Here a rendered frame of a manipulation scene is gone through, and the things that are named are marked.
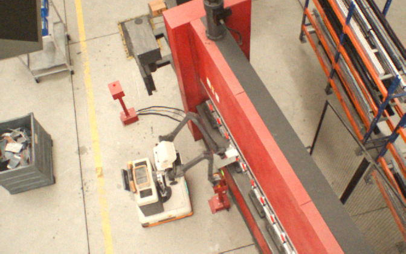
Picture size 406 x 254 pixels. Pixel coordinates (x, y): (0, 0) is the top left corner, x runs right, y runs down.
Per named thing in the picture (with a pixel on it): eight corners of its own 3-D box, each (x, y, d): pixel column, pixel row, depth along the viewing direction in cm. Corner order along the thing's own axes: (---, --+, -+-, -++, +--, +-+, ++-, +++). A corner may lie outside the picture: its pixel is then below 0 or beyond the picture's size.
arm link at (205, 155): (205, 147, 413) (206, 155, 407) (214, 152, 421) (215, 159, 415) (174, 167, 434) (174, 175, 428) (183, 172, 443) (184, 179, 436)
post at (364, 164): (323, 226, 514) (364, 156, 342) (327, 224, 515) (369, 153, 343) (325, 230, 512) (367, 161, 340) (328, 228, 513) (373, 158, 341)
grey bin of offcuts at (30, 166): (13, 147, 605) (-13, 123, 543) (53, 137, 609) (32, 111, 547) (13, 198, 565) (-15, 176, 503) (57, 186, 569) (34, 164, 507)
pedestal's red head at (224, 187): (209, 179, 487) (208, 172, 471) (222, 175, 488) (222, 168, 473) (214, 194, 477) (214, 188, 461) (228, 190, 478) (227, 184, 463)
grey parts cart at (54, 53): (34, 44, 707) (6, 2, 625) (71, 35, 711) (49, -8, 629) (35, 85, 661) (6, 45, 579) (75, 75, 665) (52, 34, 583)
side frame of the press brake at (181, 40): (188, 128, 600) (161, 11, 402) (240, 106, 613) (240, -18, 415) (194, 142, 588) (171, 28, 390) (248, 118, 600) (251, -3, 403)
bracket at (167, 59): (154, 63, 519) (154, 59, 513) (173, 55, 523) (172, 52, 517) (167, 86, 500) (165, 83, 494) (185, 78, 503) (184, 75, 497)
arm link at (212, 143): (193, 115, 439) (191, 120, 430) (198, 113, 437) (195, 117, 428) (214, 147, 452) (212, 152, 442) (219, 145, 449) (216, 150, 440)
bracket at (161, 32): (147, 36, 477) (146, 32, 471) (167, 29, 481) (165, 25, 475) (159, 60, 458) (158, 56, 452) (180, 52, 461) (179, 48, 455)
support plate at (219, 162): (210, 156, 465) (210, 155, 464) (231, 146, 469) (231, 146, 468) (217, 169, 456) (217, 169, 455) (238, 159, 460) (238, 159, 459)
